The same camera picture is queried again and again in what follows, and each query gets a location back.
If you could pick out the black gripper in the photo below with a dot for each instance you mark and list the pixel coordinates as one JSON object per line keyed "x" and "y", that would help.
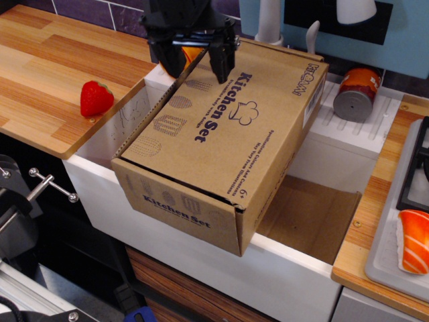
{"x": 170, "y": 24}

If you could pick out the brown cardboard Kitchen Set box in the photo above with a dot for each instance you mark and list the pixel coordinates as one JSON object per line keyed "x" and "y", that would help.
{"x": 209, "y": 158}

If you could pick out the orange toy pumpkin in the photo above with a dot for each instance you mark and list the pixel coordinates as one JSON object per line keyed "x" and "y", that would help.
{"x": 189, "y": 53}

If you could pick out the white toy faucet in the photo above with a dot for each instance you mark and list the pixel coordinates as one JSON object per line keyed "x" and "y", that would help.
{"x": 269, "y": 24}

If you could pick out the red toy strawberry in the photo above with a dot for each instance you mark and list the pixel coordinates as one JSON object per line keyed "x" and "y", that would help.
{"x": 95, "y": 98}

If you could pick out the orange toy tin can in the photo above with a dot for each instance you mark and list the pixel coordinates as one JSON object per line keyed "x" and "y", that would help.
{"x": 357, "y": 93}

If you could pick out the black metal clamp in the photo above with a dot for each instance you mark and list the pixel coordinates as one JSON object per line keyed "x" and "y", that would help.
{"x": 19, "y": 208}

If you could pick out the black stove grate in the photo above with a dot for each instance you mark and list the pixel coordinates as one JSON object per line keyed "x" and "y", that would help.
{"x": 414, "y": 191}

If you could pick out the white toy sink basin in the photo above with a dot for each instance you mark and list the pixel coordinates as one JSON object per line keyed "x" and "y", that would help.
{"x": 285, "y": 271}

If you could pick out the salmon sushi toy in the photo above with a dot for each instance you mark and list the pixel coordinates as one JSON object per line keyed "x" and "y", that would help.
{"x": 412, "y": 241}

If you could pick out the grey stove tray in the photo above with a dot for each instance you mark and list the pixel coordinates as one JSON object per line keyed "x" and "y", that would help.
{"x": 382, "y": 264}

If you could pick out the white faucet handle lever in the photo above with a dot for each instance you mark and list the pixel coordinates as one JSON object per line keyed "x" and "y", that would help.
{"x": 311, "y": 36}

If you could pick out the blue clamp handle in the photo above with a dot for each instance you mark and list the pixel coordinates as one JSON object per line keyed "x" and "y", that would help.
{"x": 142, "y": 314}

